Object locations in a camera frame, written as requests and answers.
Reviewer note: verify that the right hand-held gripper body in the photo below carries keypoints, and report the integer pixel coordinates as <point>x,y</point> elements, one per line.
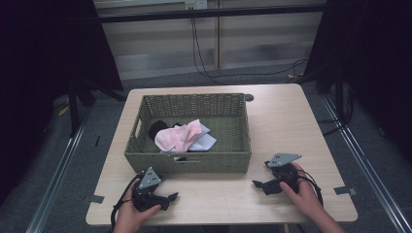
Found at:
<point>285,168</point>

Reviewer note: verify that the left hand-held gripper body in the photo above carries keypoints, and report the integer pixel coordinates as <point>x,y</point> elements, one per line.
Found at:
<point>149,181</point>

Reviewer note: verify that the person's right hand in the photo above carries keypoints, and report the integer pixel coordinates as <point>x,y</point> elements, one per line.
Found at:
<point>301,197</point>

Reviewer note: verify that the person's left hand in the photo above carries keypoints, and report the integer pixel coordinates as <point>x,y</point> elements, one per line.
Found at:
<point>129,215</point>

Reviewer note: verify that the green woven basket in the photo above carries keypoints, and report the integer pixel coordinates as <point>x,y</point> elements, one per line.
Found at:
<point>194,165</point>

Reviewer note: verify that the pink cloth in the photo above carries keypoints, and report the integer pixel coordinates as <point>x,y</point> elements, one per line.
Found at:
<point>176,137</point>

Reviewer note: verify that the black cloth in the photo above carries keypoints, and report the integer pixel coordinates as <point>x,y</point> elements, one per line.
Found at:
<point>157,127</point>

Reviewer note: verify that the grey tape piece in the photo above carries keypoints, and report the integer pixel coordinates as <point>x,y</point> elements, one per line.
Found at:
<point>345,190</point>
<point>97,199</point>

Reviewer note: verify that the white cloth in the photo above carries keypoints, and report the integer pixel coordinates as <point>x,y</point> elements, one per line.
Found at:
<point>204,142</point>

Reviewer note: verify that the black metal stand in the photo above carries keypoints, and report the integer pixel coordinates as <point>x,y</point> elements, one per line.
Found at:
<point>74,103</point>

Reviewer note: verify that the black curtain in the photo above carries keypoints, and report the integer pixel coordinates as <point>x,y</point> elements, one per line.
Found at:
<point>42,64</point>
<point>372,58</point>

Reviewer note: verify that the black horizontal bar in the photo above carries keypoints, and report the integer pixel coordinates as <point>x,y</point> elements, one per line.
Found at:
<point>210,13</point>

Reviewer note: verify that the metal floor rail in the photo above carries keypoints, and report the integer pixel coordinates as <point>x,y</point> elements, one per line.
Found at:
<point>55,181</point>
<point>366,165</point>

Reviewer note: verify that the white wall socket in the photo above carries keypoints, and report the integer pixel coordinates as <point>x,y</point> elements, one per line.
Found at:
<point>196,4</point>

